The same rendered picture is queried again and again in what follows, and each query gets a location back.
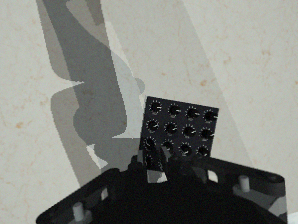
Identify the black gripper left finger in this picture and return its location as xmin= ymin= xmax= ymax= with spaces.
xmin=36 ymin=150 xmax=149 ymax=224

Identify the black knob box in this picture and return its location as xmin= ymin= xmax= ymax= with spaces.
xmin=139 ymin=96 xmax=219 ymax=172

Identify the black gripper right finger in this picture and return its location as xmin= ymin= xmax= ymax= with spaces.
xmin=160 ymin=146 xmax=288 ymax=224

